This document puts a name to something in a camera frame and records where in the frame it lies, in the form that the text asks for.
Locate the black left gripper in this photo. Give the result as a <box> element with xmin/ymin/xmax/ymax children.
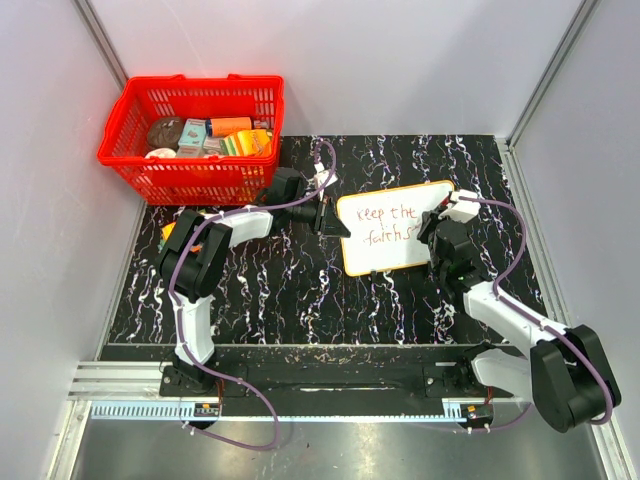
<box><xmin>286</xmin><ymin>194</ymin><xmax>350</xmax><ymax>240</ymax></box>

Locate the yellow-framed whiteboard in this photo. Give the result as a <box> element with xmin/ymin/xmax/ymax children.
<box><xmin>336</xmin><ymin>180</ymin><xmax>454</xmax><ymax>277</ymax></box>

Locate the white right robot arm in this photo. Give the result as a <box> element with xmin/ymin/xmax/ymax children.
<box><xmin>417</xmin><ymin>206</ymin><xmax>621</xmax><ymax>433</ymax></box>

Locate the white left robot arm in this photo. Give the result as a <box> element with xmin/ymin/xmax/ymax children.
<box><xmin>157</xmin><ymin>166</ymin><xmax>350</xmax><ymax>396</ymax></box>

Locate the orange yellow box in basket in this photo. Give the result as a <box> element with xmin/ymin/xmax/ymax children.
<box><xmin>221</xmin><ymin>129</ymin><xmax>273</xmax><ymax>157</ymax></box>

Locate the orange cylindrical can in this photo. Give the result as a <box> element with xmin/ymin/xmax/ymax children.
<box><xmin>205</xmin><ymin>117</ymin><xmax>253</xmax><ymax>137</ymax></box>

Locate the orange green snack box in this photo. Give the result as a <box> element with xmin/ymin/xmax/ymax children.
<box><xmin>158</xmin><ymin>221</ymin><xmax>202</xmax><ymax>253</ymax></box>

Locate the light blue small box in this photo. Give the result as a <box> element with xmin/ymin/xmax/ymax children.
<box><xmin>178</xmin><ymin>118</ymin><xmax>206</xmax><ymax>148</ymax></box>

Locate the red plastic shopping basket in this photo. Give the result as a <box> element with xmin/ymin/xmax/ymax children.
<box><xmin>97</xmin><ymin>74</ymin><xmax>285</xmax><ymax>206</ymax></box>

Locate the brown round packet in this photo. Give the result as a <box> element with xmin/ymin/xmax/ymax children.
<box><xmin>146</xmin><ymin>117</ymin><xmax>185</xmax><ymax>150</ymax></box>

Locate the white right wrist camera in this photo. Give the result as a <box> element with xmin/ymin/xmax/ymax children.
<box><xmin>439</xmin><ymin>189</ymin><xmax>480</xmax><ymax>224</ymax></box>

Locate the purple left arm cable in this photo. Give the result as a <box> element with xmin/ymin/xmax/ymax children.
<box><xmin>167</xmin><ymin>139</ymin><xmax>337</xmax><ymax>381</ymax></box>

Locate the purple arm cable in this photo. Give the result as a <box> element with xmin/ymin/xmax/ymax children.
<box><xmin>457</xmin><ymin>195</ymin><xmax>615</xmax><ymax>425</ymax></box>
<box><xmin>167</xmin><ymin>139</ymin><xmax>337</xmax><ymax>381</ymax></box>

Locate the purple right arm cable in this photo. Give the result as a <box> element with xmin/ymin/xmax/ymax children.
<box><xmin>457</xmin><ymin>195</ymin><xmax>615</xmax><ymax>425</ymax></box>

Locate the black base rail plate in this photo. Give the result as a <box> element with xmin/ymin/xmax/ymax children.
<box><xmin>159</xmin><ymin>343</ymin><xmax>516</xmax><ymax>401</ymax></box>

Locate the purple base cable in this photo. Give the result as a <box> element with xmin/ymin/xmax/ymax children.
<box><xmin>182</xmin><ymin>369</ymin><xmax>280</xmax><ymax>450</ymax></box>

